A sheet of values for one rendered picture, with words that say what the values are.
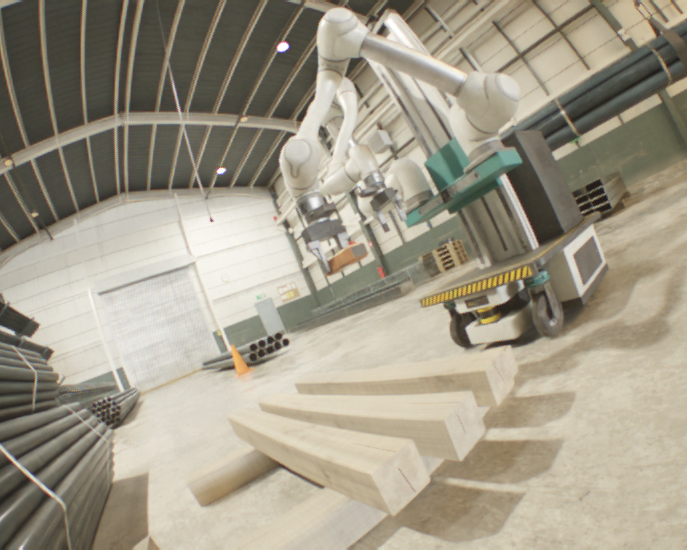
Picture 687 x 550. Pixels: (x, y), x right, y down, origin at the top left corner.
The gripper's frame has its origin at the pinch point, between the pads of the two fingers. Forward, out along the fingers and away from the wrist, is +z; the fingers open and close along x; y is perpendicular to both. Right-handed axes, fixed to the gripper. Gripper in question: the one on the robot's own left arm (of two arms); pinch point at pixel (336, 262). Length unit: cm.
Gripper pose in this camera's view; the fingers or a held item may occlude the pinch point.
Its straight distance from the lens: 103.1
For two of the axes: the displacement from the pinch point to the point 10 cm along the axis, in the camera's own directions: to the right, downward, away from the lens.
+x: -7.9, 3.0, -5.4
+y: -4.7, 2.7, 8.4
